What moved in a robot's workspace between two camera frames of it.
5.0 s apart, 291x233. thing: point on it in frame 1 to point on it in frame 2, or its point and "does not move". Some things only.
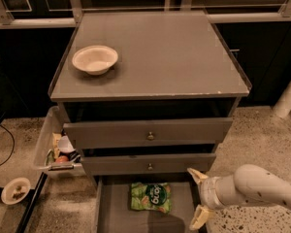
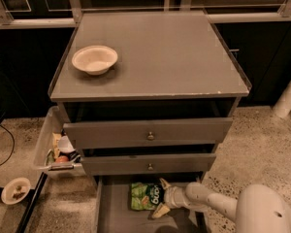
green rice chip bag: [146, 196] does not move
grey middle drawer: [135, 164] does not move
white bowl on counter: [95, 59] does not move
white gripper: [208, 191] to [170, 198]
